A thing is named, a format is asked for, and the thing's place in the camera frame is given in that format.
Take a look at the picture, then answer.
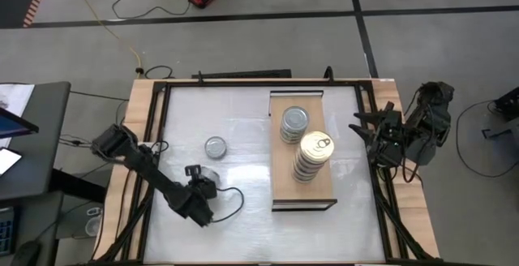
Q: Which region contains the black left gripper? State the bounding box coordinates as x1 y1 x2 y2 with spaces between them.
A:
184 163 219 203

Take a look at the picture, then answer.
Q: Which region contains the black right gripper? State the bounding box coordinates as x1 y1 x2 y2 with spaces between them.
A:
348 106 407 169

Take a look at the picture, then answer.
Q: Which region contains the black flat bar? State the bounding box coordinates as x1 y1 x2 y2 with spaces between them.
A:
191 69 292 79

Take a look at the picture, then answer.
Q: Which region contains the black equipment box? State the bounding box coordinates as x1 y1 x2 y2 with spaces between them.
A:
493 86 519 122

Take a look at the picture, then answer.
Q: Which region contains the grey side desk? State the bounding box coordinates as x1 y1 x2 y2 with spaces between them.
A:
0 81 72 202

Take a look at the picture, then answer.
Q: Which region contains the grey keyboard desk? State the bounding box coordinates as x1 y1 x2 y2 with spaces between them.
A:
0 191 107 266

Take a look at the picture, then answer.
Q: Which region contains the black computer mouse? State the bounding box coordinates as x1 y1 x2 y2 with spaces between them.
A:
11 240 42 266

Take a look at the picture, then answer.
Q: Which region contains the black computer monitor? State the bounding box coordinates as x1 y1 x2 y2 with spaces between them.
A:
0 106 41 140

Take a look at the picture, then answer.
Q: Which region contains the white paper sheet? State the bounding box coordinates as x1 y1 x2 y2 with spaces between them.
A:
0 83 36 117

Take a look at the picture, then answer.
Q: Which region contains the black keyboard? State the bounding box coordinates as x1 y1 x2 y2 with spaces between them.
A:
0 205 18 258

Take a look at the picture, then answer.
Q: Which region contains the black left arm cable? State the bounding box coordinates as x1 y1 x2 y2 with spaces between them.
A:
210 186 246 224

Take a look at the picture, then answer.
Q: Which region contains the black floor cable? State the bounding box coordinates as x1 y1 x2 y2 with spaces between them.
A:
110 0 192 20
456 99 519 175

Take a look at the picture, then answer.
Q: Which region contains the wooden shelf with black frame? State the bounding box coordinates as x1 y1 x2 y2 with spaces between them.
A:
268 89 339 212

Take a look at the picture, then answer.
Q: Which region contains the black table rig frame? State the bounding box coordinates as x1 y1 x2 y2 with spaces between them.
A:
92 66 441 266

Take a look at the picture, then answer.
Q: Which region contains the black looped cable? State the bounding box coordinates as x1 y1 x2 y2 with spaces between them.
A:
144 65 175 80

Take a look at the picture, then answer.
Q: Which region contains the yellow cable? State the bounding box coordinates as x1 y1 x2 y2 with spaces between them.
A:
63 0 144 75

